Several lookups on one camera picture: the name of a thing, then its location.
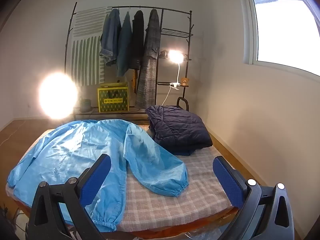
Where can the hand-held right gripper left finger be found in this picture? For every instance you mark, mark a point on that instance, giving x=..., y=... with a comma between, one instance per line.
x=95, y=180

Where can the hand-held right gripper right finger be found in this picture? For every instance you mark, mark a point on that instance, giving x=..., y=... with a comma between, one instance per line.
x=228, y=180

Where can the light blue jacket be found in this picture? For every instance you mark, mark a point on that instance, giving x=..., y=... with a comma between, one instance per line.
x=75, y=150

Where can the black clothes rack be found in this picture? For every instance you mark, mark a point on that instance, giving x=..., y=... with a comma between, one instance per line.
x=112, y=115

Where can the plaid blanket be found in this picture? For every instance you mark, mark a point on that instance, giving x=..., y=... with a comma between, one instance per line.
x=175, y=205

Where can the potted plant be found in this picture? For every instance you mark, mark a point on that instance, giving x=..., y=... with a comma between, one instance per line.
x=85, y=105

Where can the navy quilted jacket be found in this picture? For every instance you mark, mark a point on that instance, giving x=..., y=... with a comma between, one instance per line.
x=175, y=125

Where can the yellow green patterned box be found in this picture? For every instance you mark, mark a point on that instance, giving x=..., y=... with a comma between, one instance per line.
x=112, y=100

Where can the orange scarf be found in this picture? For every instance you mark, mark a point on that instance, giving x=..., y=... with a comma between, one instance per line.
x=135, y=80

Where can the small teddy bear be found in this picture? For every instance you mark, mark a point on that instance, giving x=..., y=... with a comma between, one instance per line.
x=185, y=81

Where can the grey plaid coat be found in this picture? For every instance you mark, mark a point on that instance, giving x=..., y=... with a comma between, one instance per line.
x=148, y=80

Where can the white clip lamp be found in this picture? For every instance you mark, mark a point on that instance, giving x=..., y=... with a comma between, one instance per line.
x=176, y=56

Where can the teal jacket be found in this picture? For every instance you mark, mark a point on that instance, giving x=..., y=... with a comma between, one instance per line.
x=124, y=45

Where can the dark item on shelf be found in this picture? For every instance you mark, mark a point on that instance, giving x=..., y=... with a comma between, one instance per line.
x=163, y=54

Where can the denim jacket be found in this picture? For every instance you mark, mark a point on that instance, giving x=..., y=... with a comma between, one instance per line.
x=110, y=37

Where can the black coat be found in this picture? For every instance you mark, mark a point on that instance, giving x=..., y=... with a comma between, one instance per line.
x=137, y=37

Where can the window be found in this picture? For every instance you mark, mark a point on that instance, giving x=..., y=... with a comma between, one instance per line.
x=282, y=30

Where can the green striped wall hanging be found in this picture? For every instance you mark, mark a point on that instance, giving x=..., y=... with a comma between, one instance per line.
x=85, y=55

